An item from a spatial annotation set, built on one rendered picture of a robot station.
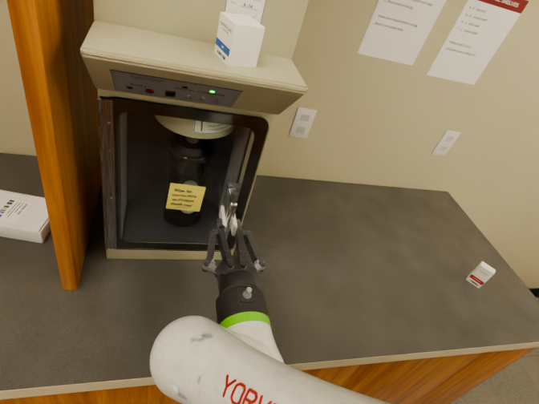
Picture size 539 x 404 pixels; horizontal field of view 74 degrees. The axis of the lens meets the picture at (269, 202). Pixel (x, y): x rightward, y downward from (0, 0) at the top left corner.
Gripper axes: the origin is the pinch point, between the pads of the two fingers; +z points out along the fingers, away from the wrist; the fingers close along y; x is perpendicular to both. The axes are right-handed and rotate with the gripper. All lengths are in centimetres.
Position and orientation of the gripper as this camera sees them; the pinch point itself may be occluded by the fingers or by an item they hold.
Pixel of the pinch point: (228, 220)
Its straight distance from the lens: 82.2
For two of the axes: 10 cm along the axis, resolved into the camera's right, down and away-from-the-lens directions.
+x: -2.6, 7.3, 6.3
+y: -9.5, -0.7, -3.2
